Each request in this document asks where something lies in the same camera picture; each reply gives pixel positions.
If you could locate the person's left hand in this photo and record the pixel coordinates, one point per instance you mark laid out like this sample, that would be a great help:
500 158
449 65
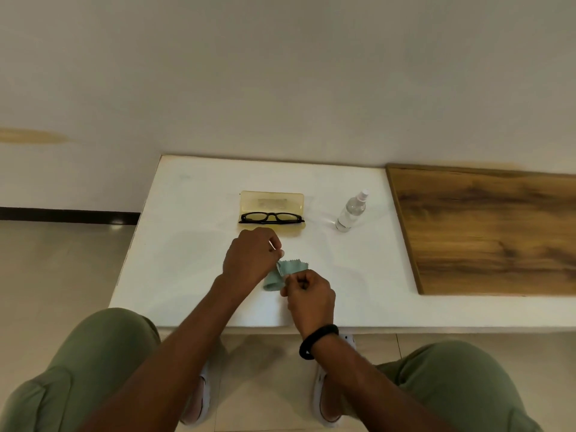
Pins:
249 260

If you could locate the person's right hand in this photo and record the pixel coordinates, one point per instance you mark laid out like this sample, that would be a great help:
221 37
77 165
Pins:
312 301

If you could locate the grey-green cleaning cloth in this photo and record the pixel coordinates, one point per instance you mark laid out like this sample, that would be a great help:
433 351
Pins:
292 266

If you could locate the black framed eyeglasses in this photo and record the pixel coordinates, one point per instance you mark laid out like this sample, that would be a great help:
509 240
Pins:
272 216

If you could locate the yellow translucent glasses case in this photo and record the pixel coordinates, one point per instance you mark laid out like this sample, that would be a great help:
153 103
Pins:
270 200

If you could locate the clear spray bottle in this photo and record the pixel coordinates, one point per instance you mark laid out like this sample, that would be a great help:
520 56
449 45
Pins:
351 213

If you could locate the person's left forearm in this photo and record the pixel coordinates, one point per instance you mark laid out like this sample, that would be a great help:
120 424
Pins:
166 359

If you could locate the person's right forearm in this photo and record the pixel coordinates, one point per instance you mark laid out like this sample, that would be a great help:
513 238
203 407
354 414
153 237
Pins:
373 386

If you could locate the person's left leg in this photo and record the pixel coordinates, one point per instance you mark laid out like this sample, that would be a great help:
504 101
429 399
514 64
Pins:
90 355

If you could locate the black wristband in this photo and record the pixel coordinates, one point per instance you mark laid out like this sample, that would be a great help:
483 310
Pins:
315 337

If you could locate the white polka dot slipper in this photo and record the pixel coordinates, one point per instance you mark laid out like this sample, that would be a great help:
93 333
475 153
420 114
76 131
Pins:
348 341
204 400

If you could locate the brown wooden board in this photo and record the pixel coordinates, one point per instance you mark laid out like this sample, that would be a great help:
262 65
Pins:
495 229

